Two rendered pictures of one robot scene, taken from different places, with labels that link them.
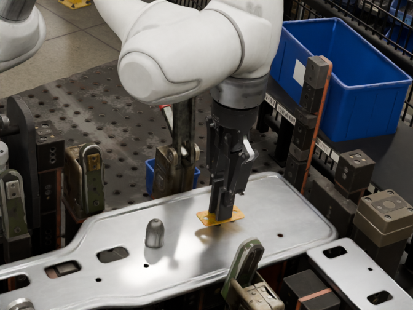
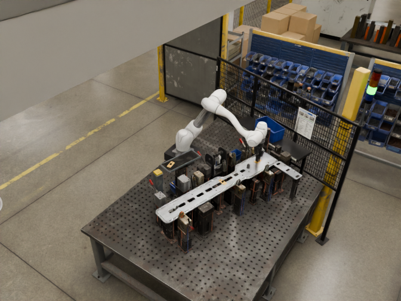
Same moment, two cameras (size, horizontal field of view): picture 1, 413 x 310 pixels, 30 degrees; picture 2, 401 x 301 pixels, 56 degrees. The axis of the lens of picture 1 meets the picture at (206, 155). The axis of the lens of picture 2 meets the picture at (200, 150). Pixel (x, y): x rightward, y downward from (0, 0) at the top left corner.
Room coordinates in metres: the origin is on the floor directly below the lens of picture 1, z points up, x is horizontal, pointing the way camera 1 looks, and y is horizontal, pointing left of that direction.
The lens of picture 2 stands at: (-1.80, 0.86, 3.36)
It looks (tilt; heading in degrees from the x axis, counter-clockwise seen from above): 37 degrees down; 353
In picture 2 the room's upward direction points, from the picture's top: 2 degrees clockwise
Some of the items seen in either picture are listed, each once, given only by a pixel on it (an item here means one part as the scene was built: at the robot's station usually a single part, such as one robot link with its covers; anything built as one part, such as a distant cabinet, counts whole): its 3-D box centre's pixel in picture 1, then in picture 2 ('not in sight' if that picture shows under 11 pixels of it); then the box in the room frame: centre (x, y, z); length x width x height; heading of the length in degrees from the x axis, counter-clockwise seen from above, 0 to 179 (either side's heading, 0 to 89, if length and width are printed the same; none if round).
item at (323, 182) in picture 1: (322, 252); (273, 164); (1.21, -0.26, 0.85); 0.12 x 0.03 x 0.30; 34
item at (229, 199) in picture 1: (233, 195); not in sight; (1.05, -0.05, 1.08); 0.03 x 0.01 x 0.05; 34
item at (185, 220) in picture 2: not in sight; (185, 233); (0.32, 0.73, 0.88); 0.15 x 0.11 x 0.36; 34
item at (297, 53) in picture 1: (335, 75); (269, 129); (1.51, -0.26, 1.09); 0.30 x 0.17 x 0.13; 27
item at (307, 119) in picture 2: not in sight; (305, 123); (1.30, -0.55, 1.30); 0.23 x 0.02 x 0.31; 34
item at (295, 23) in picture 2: not in sight; (290, 38); (5.64, -1.79, 0.52); 1.20 x 0.80 x 1.05; 137
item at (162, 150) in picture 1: (168, 222); (244, 163); (1.21, 0.06, 0.88); 0.07 x 0.06 x 0.35; 34
